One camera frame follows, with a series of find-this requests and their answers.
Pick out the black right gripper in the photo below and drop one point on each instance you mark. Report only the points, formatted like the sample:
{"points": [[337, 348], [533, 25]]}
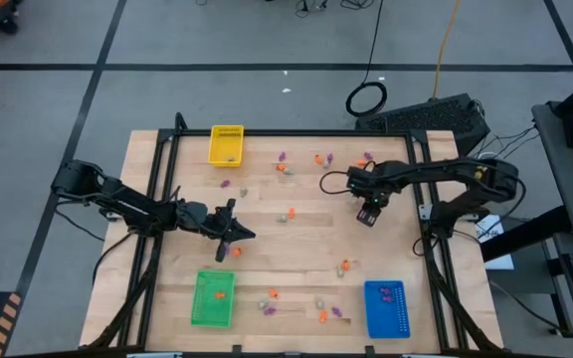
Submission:
{"points": [[368, 189]]}

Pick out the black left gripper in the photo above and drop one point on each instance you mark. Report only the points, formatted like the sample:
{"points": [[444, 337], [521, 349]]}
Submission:
{"points": [[202, 219]]}

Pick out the purple skeleton toy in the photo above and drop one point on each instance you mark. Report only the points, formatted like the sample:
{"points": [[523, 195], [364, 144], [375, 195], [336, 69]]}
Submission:
{"points": [[225, 183], [336, 311], [226, 248], [385, 291], [329, 157], [388, 299], [269, 311], [282, 156], [368, 155]]}

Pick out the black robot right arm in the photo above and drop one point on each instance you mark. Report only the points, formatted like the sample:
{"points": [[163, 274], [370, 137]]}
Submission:
{"points": [[440, 169]]}

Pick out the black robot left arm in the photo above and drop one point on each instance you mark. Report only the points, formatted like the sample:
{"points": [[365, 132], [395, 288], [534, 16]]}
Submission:
{"points": [[117, 199]]}

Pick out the green plastic basket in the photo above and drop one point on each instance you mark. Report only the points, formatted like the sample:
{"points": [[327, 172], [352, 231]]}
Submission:
{"points": [[207, 310]]}

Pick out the yellow plastic basket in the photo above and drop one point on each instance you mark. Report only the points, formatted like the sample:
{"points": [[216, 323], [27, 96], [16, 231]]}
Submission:
{"points": [[222, 149]]}

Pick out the black mesh computer tower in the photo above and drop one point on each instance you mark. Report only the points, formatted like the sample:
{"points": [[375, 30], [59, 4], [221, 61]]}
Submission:
{"points": [[426, 117]]}

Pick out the yellow power plug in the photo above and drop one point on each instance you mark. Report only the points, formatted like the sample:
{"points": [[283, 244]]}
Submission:
{"points": [[478, 173]]}

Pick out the blue plastic basket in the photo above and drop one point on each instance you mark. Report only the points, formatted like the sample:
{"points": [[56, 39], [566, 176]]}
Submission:
{"points": [[386, 320]]}

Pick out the white paper sheet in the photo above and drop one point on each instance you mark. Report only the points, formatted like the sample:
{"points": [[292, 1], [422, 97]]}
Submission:
{"points": [[498, 258]]}

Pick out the grey side table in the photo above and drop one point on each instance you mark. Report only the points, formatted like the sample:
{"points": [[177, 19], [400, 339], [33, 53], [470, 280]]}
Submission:
{"points": [[560, 174]]}

